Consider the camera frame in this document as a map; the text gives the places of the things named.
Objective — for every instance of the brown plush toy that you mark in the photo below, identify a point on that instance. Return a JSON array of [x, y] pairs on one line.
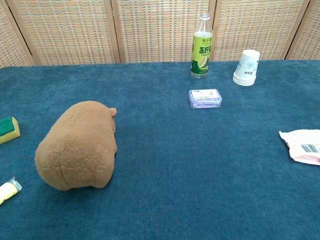
[[80, 147]]

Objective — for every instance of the blue table cloth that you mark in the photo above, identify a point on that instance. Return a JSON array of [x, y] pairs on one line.
[[175, 162]]

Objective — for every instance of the clear box of purple floss picks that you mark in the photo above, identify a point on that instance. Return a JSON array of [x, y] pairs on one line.
[[205, 99]]

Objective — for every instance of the clear bottle with green label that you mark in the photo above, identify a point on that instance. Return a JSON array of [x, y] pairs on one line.
[[202, 52]]

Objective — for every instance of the woven folding screen panel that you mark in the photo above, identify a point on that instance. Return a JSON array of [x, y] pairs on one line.
[[11, 47], [307, 42], [67, 32], [160, 30], [260, 25]]

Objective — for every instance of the white paper cup stack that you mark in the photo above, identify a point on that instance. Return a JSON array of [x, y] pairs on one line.
[[247, 67]]

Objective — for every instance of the pink white wipes packet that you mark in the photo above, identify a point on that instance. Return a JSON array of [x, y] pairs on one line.
[[303, 146]]

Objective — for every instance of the yellow sponge with green pad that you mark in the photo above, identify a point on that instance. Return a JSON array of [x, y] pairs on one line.
[[8, 130]]

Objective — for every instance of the yellow item in clear wrapper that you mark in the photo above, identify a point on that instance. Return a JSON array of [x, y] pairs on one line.
[[7, 191]]

